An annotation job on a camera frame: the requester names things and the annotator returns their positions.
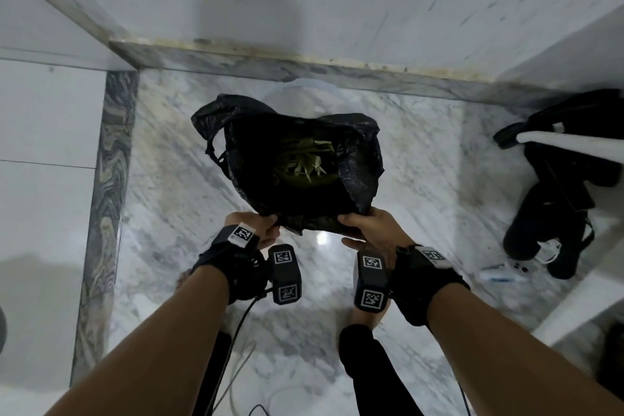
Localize person's right forearm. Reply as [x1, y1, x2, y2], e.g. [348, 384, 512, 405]
[426, 282, 624, 416]

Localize black cable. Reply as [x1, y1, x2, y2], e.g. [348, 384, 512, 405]
[214, 288, 274, 416]

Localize person's left hand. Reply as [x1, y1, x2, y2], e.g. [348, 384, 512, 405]
[224, 212, 282, 251]

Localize black left wrist strap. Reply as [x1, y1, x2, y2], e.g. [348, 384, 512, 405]
[190, 223, 270, 305]

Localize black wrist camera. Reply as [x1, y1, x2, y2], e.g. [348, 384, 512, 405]
[266, 244, 302, 306]
[354, 250, 391, 314]

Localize black plastic garbage bag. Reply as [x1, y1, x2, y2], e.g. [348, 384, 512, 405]
[191, 94, 386, 236]

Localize white cable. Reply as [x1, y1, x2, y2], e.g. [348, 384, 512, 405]
[228, 342, 295, 416]

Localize person's right hand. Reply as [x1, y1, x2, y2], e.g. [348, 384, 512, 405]
[337, 207, 415, 267]

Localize black right wrist strap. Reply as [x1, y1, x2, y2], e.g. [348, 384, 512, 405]
[389, 245, 472, 328]

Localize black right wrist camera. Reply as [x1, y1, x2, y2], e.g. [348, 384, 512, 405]
[354, 250, 391, 314]

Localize person's left forearm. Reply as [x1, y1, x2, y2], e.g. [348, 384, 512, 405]
[46, 265, 231, 416]

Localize person's right leg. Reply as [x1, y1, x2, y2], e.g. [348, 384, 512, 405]
[338, 307, 426, 416]

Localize white pole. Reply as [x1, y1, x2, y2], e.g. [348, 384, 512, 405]
[516, 130, 624, 164]

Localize white device on floor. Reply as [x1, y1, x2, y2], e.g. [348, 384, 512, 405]
[479, 262, 530, 285]

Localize black wrist strap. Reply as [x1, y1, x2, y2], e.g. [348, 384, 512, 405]
[190, 223, 270, 305]
[389, 245, 472, 328]

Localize green plant leaves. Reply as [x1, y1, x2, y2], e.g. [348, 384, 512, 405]
[272, 135, 342, 187]

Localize white furniture beam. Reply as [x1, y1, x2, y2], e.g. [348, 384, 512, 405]
[530, 216, 624, 348]

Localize black backpack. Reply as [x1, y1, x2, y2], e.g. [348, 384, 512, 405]
[492, 89, 624, 281]

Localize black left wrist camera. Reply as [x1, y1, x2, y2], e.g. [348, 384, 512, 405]
[266, 244, 302, 306]

